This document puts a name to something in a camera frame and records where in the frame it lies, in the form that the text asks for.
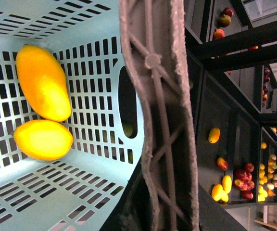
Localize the dark padded left gripper right finger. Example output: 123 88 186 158
198 184 246 231

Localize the dark padded left gripper left finger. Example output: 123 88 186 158
100 163 152 231

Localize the light blue plastic basket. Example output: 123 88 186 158
0 0 144 231

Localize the yellow lemon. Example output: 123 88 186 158
13 119 74 161

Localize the orange yellow mango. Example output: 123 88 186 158
16 45 71 122

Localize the brown basket handle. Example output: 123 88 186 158
119 0 199 231

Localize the black fruit display shelf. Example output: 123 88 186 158
185 0 277 198

